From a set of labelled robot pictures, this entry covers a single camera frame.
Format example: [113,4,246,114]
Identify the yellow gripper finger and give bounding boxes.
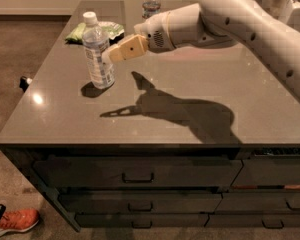
[102,34,148,64]

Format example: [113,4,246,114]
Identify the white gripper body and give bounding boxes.
[134,12,175,53]

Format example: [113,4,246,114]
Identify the blue label plastic water bottle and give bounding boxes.
[82,12,115,89]

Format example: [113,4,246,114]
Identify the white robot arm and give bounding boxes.
[102,0,300,101]

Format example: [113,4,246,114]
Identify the clear red label water bottle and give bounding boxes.
[142,0,161,19]

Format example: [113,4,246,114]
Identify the green snack bag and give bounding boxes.
[65,21,125,44]

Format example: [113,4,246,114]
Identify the small black floor object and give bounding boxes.
[19,76,33,91]

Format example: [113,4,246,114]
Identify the top left drawer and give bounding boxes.
[33,157,242,188]

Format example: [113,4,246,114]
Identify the drawer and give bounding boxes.
[233,159,300,186]
[59,192,221,214]
[206,214,300,229]
[215,192,300,214]
[75,213,209,229]
[33,157,242,188]

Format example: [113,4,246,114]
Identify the middle left drawer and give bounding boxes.
[59,192,221,214]

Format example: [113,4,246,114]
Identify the top right drawer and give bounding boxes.
[233,159,300,186]

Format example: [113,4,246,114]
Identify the bottom left drawer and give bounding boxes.
[75,213,209,229]

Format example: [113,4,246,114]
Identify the middle right drawer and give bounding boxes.
[215,192,300,214]

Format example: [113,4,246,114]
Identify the bottom right drawer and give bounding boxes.
[206,214,300,229]

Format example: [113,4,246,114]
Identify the orange sneaker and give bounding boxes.
[0,209,40,237]

